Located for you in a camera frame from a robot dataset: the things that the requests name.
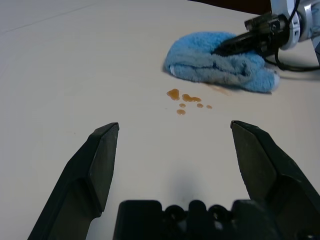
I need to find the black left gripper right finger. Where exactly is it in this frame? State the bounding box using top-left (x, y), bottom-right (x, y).
top-left (230, 120), bottom-right (320, 240)

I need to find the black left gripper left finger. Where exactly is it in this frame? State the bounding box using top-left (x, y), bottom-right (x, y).
top-left (27, 122), bottom-right (120, 240)

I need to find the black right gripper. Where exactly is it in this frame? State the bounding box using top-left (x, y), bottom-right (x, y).
top-left (212, 13), bottom-right (291, 55)

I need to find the blue terry cloth rag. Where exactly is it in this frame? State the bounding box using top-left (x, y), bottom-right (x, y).
top-left (162, 31), bottom-right (281, 95)

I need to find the brown spill of several droplets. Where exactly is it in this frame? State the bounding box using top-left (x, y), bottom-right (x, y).
top-left (166, 88), bottom-right (213, 117)

